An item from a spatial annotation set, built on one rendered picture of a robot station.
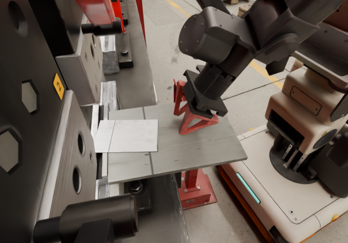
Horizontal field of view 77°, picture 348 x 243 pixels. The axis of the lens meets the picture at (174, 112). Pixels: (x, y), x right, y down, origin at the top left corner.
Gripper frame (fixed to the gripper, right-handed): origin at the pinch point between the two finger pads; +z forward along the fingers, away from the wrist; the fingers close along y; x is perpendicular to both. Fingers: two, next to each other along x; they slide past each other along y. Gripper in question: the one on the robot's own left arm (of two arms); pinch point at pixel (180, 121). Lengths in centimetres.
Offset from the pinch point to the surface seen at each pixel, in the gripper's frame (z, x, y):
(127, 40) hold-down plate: 15, -2, -62
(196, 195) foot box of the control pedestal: 69, 60, -21
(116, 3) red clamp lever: -11.6, -17.8, -14.3
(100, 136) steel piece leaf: 10.2, -13.4, -1.0
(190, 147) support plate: 1.3, 1.6, 5.4
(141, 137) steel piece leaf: 5.9, -6.3, 1.1
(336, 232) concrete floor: 41, 130, 11
